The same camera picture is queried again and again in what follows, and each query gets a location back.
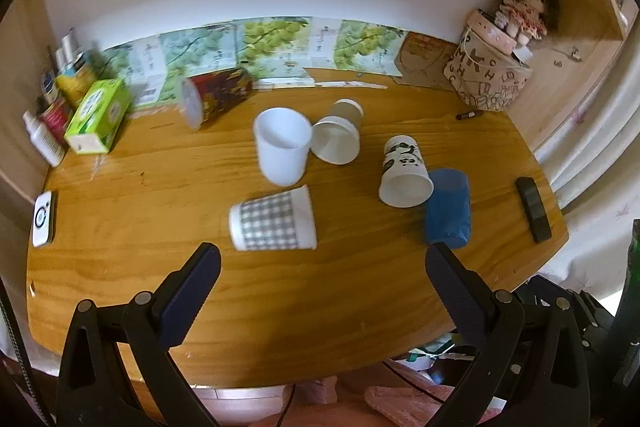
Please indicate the red can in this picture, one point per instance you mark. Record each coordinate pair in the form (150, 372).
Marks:
(55, 118)

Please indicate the brown paper cup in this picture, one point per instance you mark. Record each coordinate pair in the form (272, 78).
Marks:
(335, 142)

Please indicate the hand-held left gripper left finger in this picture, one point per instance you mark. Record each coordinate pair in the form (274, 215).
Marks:
(190, 292)

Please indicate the brown-haired doll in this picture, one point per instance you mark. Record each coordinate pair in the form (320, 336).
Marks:
(525, 2)

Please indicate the small brown tube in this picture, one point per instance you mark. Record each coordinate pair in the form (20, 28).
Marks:
(470, 114)

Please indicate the pink cloth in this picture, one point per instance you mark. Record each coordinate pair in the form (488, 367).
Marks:
(415, 404)

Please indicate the white spray bottle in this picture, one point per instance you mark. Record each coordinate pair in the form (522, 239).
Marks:
(45, 142)

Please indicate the grey checkered paper cup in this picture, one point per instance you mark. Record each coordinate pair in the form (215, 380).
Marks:
(270, 219)

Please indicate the white bottles with caps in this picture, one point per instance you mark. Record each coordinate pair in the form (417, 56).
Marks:
(67, 49)

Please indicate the dark red printed cup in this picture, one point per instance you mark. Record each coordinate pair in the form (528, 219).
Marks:
(222, 92)

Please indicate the brown cardboard sheet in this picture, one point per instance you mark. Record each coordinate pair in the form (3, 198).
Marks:
(425, 57)

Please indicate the blue cup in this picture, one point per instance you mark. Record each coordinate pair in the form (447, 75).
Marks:
(447, 207)

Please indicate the small metal wall hook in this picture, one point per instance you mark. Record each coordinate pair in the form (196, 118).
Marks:
(576, 53)

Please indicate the white curtain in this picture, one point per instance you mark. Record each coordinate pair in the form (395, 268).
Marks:
(585, 147)

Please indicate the green tissue box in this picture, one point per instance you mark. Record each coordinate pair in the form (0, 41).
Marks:
(97, 112)

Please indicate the white flat device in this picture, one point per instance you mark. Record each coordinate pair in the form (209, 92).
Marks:
(42, 217)

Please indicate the dark green upright stand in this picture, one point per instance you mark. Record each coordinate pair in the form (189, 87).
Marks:
(631, 297)

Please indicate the plain white cup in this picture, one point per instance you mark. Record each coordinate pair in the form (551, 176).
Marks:
(282, 159)

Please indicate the row of grape print sheets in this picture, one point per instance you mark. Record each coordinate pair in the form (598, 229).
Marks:
(270, 39)

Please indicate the pink round box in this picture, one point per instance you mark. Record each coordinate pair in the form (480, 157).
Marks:
(487, 32)

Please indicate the panda print paper cup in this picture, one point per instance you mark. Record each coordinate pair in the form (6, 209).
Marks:
(400, 157)

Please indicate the letter patterned fabric basket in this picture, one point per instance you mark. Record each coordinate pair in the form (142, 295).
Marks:
(487, 77)

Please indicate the white paper strips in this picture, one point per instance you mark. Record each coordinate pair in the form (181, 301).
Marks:
(325, 83)

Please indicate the black remote control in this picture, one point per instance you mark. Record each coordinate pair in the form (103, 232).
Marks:
(534, 209)

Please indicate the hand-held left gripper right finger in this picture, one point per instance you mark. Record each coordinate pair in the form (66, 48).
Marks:
(455, 292)

